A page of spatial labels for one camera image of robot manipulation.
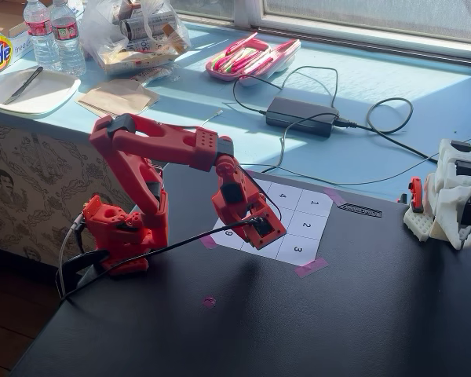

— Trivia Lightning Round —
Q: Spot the thick black power cable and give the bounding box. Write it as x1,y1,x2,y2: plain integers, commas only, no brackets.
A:
334,97,443,164

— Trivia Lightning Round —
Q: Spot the white numbered grid paper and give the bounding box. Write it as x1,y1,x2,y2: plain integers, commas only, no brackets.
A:
214,177,334,265

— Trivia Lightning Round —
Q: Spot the black table clamp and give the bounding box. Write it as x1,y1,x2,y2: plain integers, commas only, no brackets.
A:
54,249,111,296

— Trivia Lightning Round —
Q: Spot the orange black clamp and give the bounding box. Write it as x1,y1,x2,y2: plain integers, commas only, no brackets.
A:
396,176,425,215

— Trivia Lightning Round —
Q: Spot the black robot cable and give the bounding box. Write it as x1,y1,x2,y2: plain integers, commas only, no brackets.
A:
58,217,261,306

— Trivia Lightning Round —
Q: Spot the brown paper napkin stack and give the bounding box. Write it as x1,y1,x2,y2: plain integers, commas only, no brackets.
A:
75,78,161,119

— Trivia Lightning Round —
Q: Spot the white square plate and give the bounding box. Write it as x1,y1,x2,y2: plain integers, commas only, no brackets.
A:
0,66,82,115

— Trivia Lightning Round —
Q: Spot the printed cardboard food tray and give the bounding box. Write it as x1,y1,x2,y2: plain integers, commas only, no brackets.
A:
96,46,178,75

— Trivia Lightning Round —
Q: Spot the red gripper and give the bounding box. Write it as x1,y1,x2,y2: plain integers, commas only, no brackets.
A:
210,171,278,240

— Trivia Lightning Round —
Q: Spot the clear plastic bag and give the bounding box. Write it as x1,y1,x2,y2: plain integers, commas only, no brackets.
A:
79,0,192,76

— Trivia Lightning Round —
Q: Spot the printed snack packet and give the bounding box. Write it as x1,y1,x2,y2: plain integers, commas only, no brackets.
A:
131,64,174,86

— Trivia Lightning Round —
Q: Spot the clear plastic water bottle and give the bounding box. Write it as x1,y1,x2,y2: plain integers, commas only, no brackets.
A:
49,0,86,76
22,0,62,71

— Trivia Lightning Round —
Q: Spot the black power adapter brick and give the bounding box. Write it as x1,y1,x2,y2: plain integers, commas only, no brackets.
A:
265,96,341,137

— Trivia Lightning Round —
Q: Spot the pink pencil case tray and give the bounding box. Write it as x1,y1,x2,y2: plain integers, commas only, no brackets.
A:
205,37,272,82

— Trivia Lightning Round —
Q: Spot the grey white robot cable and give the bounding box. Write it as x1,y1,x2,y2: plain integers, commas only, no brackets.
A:
57,214,84,296

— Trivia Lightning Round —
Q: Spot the rolled printed package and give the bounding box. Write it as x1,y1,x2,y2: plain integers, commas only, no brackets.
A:
119,11,178,41

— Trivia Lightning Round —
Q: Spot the thin black adapter cable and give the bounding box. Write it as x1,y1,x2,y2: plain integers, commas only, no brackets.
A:
232,65,339,115

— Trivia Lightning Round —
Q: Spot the black plastic knife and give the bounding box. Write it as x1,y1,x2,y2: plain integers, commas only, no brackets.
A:
2,65,44,105

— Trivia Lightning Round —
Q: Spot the red wrist camera mount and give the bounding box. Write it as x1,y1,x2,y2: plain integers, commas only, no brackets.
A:
241,213,287,251

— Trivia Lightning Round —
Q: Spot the white window frame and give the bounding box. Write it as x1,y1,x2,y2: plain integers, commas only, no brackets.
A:
168,0,471,67

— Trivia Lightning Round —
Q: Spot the pink white pencil case lid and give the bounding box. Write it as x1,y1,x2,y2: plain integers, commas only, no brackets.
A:
239,38,301,87

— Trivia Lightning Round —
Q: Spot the long pink pen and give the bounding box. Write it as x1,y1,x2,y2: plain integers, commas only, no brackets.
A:
224,31,259,56

